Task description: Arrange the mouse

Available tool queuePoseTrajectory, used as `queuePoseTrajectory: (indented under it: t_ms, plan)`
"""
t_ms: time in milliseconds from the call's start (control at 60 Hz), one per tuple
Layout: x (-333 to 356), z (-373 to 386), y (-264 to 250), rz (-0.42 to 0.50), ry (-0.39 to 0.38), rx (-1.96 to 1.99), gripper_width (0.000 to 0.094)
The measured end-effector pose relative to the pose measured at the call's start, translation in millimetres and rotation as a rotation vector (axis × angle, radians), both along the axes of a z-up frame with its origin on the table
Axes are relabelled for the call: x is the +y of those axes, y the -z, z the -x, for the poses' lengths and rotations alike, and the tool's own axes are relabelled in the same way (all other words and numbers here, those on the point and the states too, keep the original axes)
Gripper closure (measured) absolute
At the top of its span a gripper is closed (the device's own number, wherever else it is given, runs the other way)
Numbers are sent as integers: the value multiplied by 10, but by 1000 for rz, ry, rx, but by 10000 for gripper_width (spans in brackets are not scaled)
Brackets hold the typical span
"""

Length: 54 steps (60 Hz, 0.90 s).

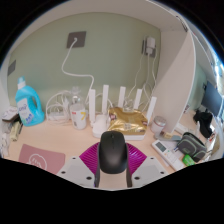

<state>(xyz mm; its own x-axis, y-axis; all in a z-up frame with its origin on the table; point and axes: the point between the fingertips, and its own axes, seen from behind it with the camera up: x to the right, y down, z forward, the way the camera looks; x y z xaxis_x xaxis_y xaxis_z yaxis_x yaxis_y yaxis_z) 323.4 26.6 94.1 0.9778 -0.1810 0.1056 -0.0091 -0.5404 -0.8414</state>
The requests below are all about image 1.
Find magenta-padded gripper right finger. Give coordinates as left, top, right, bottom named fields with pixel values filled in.
left=125, top=142, right=169, bottom=188

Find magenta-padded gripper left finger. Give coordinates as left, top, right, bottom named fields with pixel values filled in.
left=56, top=141, right=102, bottom=188

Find black computer mouse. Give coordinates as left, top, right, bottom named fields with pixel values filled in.
left=97, top=130, right=129, bottom=175

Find pink mouse pad white drawing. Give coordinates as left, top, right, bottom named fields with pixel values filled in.
left=18, top=143, right=67, bottom=175

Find white remote control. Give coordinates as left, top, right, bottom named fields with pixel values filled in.
left=151, top=139, right=185, bottom=172

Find small green item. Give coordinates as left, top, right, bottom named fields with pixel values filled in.
left=181, top=153, right=197, bottom=167

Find small white jar pink lid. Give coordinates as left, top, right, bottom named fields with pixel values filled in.
left=150, top=115, right=167, bottom=135

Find white router with antennas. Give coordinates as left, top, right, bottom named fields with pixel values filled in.
left=87, top=84, right=158, bottom=141

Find grey pouch green trim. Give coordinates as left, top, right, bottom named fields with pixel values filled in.
left=176, top=131, right=208, bottom=163

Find gold foil snack bag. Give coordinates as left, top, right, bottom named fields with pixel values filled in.
left=107, top=106, right=149, bottom=136

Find clear plastic bottle white label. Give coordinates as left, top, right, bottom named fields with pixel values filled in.
left=68, top=86, right=88, bottom=131

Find small yellow box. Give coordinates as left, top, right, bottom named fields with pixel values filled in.
left=9, top=121, right=24, bottom=142

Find black bag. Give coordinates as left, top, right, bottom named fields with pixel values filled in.
left=193, top=109, right=214, bottom=138

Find blue detergent bottle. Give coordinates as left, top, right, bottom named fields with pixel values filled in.
left=14, top=76, right=46, bottom=127

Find black computer monitor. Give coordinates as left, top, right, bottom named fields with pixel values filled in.
left=200, top=80, right=224, bottom=118

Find white power strip coiled cables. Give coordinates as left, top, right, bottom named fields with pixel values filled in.
left=45, top=90, right=72, bottom=124

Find white charger cables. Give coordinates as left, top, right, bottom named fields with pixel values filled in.
left=128, top=54, right=158, bottom=111

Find white cable from socket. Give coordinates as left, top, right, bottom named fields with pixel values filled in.
left=60, top=38, right=96, bottom=101

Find grey blank wall plate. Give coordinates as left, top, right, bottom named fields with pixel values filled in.
left=7, top=59, right=17, bottom=77

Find white wall charger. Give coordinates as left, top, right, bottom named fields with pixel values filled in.
left=143, top=36, right=157, bottom=57

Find grey wall socket plate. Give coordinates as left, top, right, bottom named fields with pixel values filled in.
left=66, top=31, right=87, bottom=49

